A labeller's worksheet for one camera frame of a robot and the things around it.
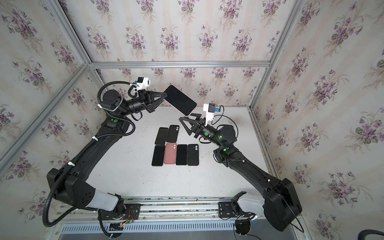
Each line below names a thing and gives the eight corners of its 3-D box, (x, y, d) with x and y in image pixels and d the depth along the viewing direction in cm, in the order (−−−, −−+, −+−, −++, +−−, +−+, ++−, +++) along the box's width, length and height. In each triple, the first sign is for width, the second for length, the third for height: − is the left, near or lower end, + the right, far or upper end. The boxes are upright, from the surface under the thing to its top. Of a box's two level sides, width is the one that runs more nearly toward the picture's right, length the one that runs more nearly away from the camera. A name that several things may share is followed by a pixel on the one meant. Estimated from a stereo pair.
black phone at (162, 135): (155, 144, 101) (154, 142, 100) (159, 128, 110) (159, 126, 108) (164, 144, 101) (164, 143, 99) (168, 129, 110) (167, 127, 108)
